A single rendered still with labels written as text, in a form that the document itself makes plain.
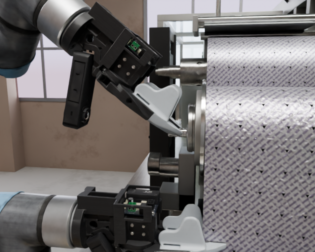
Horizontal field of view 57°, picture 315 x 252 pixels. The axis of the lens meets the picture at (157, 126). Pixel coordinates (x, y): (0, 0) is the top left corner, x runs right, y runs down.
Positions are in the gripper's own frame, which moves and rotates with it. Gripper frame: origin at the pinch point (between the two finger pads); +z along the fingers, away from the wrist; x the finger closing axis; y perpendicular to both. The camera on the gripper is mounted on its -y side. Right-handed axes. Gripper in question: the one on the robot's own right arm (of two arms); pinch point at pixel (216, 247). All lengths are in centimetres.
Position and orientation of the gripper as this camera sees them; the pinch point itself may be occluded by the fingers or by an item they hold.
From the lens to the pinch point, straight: 45.3
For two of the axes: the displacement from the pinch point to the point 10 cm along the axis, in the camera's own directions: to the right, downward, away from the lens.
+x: 1.6, -1.8, 9.7
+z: 9.9, 0.3, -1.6
